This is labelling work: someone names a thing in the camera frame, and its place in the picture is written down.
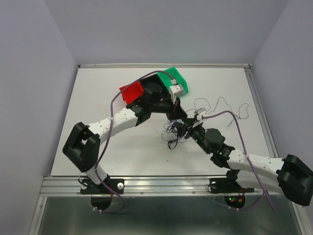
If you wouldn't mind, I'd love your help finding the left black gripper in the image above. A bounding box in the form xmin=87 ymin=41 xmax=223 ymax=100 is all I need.
xmin=150 ymin=94 xmax=187 ymax=121

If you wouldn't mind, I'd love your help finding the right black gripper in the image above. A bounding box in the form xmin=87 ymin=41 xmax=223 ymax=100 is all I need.
xmin=174 ymin=117 xmax=211 ymax=154

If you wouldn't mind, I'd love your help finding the blue black wire bundle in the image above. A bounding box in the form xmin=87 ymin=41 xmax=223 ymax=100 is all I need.
xmin=161 ymin=118 xmax=190 ymax=150

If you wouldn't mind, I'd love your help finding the thin grey wire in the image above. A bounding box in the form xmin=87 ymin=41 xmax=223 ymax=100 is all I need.
xmin=193 ymin=96 xmax=250 ymax=128

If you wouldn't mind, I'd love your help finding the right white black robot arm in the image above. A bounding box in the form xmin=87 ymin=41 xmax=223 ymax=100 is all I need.
xmin=175 ymin=118 xmax=313 ymax=206

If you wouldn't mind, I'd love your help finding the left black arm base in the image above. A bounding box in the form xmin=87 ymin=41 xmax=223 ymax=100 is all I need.
xmin=78 ymin=177 xmax=125 ymax=213

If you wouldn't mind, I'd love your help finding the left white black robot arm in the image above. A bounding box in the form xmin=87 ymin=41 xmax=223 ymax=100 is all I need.
xmin=63 ymin=82 xmax=186 ymax=193

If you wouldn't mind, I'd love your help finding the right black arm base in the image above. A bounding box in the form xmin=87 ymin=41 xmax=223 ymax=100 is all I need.
xmin=207 ymin=170 xmax=254 ymax=210

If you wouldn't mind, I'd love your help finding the black plastic bin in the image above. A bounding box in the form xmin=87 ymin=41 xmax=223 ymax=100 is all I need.
xmin=140 ymin=74 xmax=169 ymax=100

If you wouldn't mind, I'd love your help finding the green plastic bin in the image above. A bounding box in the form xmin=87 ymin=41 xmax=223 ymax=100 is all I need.
xmin=157 ymin=67 xmax=189 ymax=94

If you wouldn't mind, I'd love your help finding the red plastic bin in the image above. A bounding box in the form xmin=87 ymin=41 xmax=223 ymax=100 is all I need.
xmin=119 ymin=81 xmax=144 ymax=105

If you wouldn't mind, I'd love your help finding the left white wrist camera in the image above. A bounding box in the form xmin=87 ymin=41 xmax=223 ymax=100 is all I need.
xmin=169 ymin=84 xmax=185 ymax=103

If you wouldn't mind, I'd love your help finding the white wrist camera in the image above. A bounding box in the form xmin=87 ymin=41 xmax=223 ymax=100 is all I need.
xmin=192 ymin=108 xmax=208 ymax=128
xmin=169 ymin=84 xmax=185 ymax=103

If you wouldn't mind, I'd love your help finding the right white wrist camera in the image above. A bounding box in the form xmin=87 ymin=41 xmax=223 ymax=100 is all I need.
xmin=192 ymin=108 xmax=208 ymax=128

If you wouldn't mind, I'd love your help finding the back aluminium rail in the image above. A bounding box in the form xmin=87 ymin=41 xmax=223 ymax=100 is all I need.
xmin=78 ymin=63 xmax=252 ymax=69

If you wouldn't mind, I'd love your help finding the aluminium rail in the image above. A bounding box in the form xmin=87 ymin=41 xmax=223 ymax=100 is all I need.
xmin=78 ymin=63 xmax=252 ymax=69
xmin=244 ymin=68 xmax=286 ymax=175
xmin=39 ymin=173 xmax=300 ymax=196

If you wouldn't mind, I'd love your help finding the right side aluminium rail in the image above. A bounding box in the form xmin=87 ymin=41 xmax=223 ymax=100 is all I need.
xmin=244 ymin=68 xmax=286 ymax=175

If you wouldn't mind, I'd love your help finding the front aluminium rail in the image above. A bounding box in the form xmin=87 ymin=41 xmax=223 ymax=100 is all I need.
xmin=39 ymin=173 xmax=300 ymax=196

